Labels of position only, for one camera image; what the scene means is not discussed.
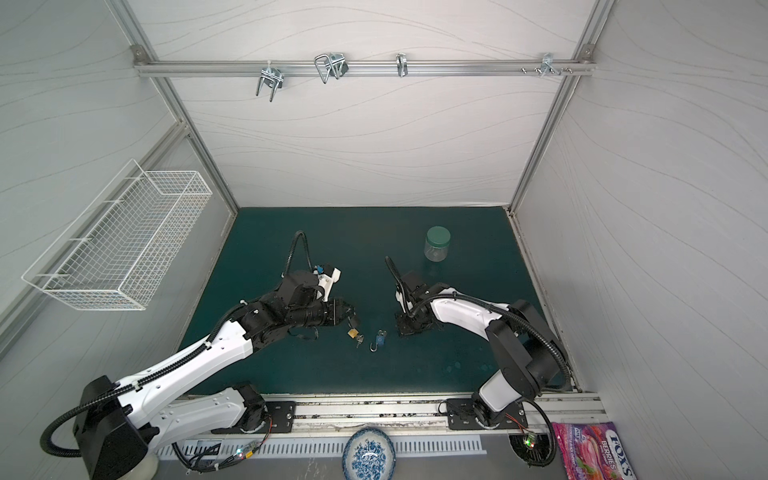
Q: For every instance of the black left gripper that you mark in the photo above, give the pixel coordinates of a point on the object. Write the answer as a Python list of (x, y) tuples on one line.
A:
[(335, 316)]

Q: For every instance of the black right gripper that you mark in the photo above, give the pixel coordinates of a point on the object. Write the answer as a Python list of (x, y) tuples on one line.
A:
[(411, 321)]

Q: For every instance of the blue padlock with keys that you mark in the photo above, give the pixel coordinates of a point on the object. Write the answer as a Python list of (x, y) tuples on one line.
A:
[(379, 341)]

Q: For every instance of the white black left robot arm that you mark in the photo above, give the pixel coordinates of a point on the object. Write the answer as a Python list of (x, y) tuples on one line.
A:
[(125, 420)]

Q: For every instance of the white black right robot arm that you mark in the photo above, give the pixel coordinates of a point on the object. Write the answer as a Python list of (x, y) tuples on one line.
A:
[(529, 356)]

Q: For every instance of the brass padlock with keys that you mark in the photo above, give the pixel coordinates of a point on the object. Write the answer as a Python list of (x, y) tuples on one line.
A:
[(355, 334)]

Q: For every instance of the clear jar green lid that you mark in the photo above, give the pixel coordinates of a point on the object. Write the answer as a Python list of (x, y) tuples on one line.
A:
[(437, 243)]

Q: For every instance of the blue white patterned plate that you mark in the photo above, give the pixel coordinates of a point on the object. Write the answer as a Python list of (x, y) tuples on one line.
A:
[(369, 455)]

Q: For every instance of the pink Fox's candy bag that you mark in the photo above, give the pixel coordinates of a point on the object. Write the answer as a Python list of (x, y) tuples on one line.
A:
[(593, 452)]

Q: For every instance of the metal U-bolt clamp left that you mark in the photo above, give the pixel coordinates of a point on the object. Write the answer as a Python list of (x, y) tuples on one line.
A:
[(270, 80)]

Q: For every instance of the metal u-bolt clamp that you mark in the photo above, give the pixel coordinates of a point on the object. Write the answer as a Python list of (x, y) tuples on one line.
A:
[(270, 80), (331, 65)]

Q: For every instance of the metal U-bolt clamp middle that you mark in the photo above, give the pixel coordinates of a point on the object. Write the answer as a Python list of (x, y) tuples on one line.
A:
[(331, 65)]

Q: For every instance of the metal hook clamp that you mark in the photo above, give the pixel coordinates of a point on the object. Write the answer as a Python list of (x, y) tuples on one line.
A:
[(401, 65)]

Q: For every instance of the aluminium top crossbar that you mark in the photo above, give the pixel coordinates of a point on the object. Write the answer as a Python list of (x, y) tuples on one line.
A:
[(148, 67)]

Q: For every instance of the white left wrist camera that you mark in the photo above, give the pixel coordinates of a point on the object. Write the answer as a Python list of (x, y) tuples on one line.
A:
[(327, 276)]

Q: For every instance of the white slotted cable duct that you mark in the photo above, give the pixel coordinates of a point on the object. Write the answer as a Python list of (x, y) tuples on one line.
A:
[(412, 446)]

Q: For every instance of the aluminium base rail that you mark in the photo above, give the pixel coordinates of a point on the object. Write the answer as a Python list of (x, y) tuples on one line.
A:
[(335, 415)]

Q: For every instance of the white wire basket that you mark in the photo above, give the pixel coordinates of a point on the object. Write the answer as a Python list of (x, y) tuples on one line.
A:
[(114, 255)]

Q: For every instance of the metal bracket clamp right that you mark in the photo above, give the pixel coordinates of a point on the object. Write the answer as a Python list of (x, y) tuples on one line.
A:
[(547, 67)]

